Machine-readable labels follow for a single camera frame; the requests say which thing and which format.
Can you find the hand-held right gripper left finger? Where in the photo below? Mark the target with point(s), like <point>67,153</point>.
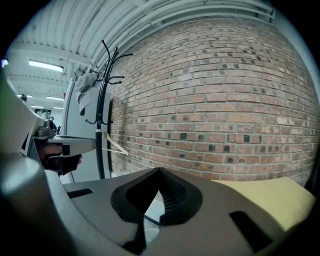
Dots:
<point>100,205</point>

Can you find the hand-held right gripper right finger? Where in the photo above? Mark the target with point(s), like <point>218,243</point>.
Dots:
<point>225,225</point>

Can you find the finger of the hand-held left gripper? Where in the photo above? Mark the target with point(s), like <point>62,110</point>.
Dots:
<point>80,144</point>

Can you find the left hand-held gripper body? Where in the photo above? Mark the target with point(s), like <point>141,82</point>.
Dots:
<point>45,130</point>

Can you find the white round waste bin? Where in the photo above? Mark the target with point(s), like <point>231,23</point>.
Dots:
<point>151,233</point>

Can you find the person's left hand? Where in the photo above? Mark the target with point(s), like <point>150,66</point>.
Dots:
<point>51,150</point>

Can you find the grey cabinet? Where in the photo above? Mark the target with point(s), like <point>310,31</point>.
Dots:
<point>82,130</point>

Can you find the black coat rack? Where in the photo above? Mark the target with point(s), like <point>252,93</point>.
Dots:
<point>100,155</point>

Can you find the white ceiling light strip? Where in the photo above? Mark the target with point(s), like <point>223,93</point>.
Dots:
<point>45,65</point>
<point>58,108</point>
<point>37,106</point>
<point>27,96</point>
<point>55,98</point>

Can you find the wooden clothes hanger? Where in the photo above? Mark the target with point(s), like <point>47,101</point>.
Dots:
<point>116,145</point>

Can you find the grey cap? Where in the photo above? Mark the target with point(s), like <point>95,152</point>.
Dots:
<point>85,85</point>

